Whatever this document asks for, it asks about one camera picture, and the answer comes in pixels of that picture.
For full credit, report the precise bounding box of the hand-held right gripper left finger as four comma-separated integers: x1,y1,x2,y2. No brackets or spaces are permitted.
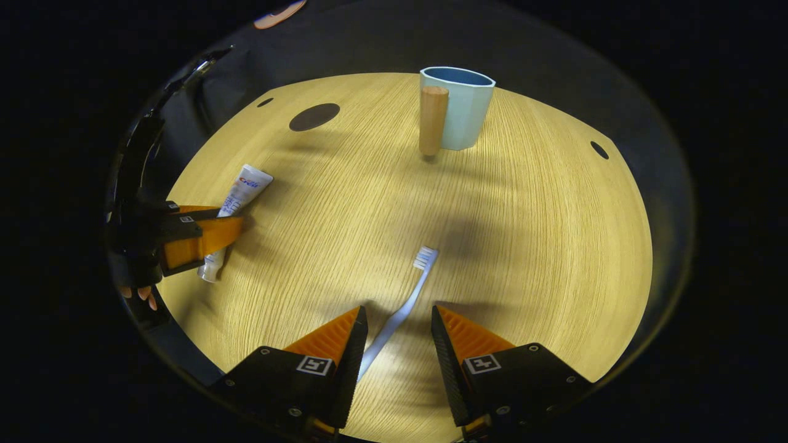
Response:
209,306,369,441

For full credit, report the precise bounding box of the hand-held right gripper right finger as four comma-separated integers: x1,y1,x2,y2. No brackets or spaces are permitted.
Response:
431,305,595,441

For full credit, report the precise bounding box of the white toothpaste tube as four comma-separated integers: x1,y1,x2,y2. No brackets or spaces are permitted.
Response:
197,164,274,284

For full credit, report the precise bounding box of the white toothbrush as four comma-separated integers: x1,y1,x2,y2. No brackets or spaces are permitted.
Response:
357,246,440,382

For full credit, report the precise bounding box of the dark brown round coaster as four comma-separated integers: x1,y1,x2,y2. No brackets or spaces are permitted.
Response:
289,103,341,132

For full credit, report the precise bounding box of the light blue cup wooden handle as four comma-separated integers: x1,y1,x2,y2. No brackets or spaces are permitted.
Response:
419,66,496,156

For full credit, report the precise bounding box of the black backdrop cloth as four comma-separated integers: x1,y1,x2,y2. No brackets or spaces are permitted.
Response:
123,0,696,308

